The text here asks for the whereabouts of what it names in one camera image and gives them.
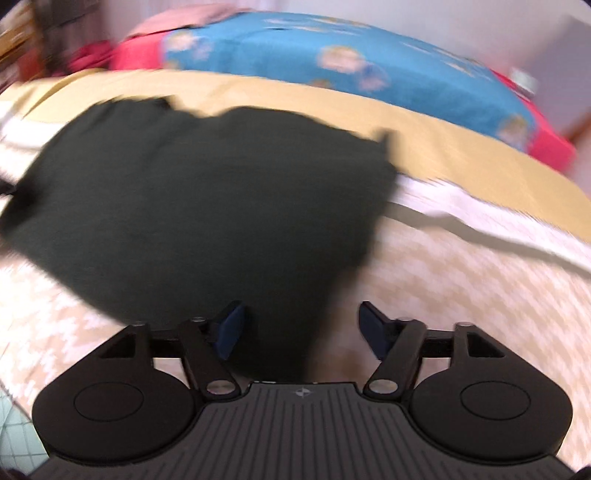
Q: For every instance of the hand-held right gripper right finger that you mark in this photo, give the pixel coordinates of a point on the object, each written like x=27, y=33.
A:
x=371, y=328

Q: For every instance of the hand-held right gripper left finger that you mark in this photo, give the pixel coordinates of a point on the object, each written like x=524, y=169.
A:
x=231, y=330

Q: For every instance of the dark green sweater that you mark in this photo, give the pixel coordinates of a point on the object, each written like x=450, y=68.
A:
x=184, y=207

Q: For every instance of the pink clothes pile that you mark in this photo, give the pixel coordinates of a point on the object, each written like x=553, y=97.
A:
x=92, y=55

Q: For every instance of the yellow and white quilted bedspread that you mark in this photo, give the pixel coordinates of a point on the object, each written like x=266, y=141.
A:
x=461, y=300

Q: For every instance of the blue floral pillow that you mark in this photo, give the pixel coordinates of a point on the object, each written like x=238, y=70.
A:
x=300, y=50

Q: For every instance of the pink cloth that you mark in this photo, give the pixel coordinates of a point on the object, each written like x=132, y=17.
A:
x=184, y=18

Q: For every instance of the dark furniture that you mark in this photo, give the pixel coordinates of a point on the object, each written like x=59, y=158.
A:
x=51, y=37

